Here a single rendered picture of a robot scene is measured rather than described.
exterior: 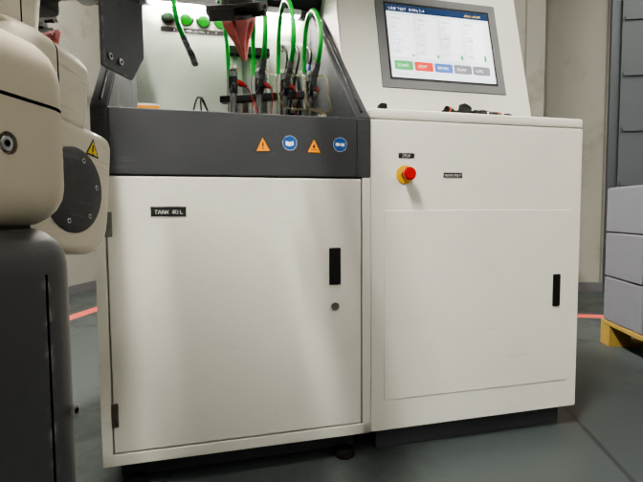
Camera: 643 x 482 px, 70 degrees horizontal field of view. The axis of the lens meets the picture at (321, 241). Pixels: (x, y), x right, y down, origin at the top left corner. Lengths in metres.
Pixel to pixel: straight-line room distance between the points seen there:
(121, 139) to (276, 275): 0.50
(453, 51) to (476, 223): 0.66
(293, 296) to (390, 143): 0.50
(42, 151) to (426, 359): 1.22
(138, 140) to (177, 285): 0.37
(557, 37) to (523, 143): 3.20
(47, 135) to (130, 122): 0.88
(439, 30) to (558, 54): 2.90
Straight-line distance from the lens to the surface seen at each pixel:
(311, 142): 1.24
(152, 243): 1.20
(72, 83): 0.66
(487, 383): 1.54
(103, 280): 1.23
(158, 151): 1.21
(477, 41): 1.87
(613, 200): 2.76
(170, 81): 1.80
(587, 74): 4.69
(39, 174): 0.34
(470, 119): 1.44
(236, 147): 1.21
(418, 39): 1.76
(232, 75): 1.50
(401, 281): 1.32
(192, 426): 1.31
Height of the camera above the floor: 0.70
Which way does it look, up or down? 4 degrees down
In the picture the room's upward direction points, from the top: straight up
